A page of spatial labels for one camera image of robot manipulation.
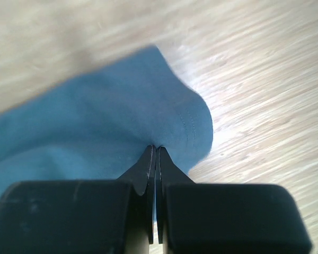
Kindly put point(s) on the blue-grey t shirt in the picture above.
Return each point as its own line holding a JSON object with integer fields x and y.
{"x": 96, "y": 125}

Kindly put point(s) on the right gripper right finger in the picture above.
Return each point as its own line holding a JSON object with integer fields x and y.
{"x": 224, "y": 218}

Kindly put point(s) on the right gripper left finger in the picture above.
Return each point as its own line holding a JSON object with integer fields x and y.
{"x": 81, "y": 216}

